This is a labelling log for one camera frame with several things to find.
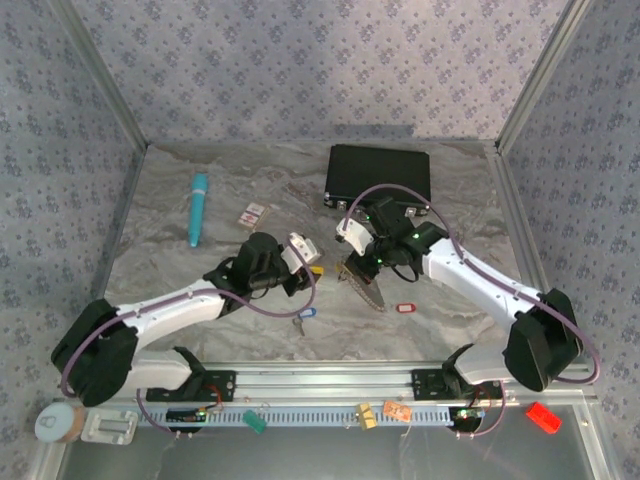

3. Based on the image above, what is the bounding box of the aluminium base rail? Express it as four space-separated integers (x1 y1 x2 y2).
199 361 601 404

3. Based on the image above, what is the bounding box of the teal plastic pen tube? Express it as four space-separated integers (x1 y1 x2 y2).
187 172 210 250

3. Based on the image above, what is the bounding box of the orange printed tag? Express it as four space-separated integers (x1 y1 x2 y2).
382 399 414 423

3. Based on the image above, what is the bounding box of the black briefcase with metal latches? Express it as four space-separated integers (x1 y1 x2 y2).
322 143 432 219

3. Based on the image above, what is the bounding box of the left small circuit board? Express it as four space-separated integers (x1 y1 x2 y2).
165 408 209 423

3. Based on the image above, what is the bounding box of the small red white card box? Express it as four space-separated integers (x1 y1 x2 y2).
235 201 272 231

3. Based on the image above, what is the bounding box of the key with blue tag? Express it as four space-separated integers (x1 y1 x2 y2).
291 305 319 337

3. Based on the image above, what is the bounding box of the slotted grey cable duct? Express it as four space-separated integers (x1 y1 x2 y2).
138 403 457 429

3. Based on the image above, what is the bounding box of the white roll with brown rim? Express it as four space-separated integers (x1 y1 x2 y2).
34 402 87 445

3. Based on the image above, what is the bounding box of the green plastic tag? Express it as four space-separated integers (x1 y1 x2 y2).
242 409 268 435

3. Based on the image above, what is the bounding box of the tan yellow plastic tag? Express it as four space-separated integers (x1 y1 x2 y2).
354 402 378 432

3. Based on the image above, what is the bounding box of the red plastic block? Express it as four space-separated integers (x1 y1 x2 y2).
524 401 564 436

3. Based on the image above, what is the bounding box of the white metal bracket block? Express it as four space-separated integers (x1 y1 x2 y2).
79 408 139 447

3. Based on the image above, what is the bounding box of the aluminium frame post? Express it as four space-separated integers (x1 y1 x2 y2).
48 0 152 150
493 0 594 155

